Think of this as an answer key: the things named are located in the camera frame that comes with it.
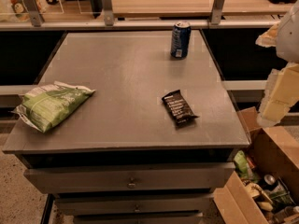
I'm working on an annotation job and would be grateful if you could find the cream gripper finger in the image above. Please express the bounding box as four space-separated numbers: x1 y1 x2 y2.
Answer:
257 63 299 127
255 23 278 48

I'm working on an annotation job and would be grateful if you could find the black rxbar chocolate wrapper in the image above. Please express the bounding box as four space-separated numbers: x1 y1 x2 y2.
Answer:
162 90 198 126

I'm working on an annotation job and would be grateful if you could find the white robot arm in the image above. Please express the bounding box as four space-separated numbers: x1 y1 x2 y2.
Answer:
256 0 299 127

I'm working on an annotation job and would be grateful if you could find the blue pepsi can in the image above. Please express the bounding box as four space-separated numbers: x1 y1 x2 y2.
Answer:
170 21 191 59

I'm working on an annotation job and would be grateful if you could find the silver can in box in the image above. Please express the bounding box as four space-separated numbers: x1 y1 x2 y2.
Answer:
260 175 278 189

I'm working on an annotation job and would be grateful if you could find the brown cardboard box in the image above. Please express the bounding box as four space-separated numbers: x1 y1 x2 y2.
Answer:
214 107 299 224

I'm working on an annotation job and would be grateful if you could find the green snack packet in box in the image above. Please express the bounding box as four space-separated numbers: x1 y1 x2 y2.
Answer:
234 150 260 183

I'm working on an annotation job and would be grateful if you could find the wooden far desk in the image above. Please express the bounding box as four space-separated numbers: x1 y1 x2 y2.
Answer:
111 0 295 19

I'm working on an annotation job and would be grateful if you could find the middle drawer with knob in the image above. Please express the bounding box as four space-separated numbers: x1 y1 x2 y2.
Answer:
55 193 213 216

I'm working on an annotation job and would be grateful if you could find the drawer with knob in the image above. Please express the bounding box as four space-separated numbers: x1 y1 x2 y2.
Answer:
55 193 213 216
24 162 235 193

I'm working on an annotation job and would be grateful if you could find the grey drawer cabinet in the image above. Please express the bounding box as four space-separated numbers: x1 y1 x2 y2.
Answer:
4 31 249 224

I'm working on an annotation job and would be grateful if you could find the top drawer with knob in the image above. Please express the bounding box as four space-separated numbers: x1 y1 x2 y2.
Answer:
24 162 235 193

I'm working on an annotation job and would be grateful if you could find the green chip bag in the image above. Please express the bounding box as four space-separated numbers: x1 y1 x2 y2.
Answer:
13 81 95 133

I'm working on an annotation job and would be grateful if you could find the orange snack bag behind glass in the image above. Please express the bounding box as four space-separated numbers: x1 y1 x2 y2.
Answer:
0 0 46 22

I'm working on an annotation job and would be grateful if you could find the metal glass partition rail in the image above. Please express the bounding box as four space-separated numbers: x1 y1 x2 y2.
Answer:
0 12 278 32

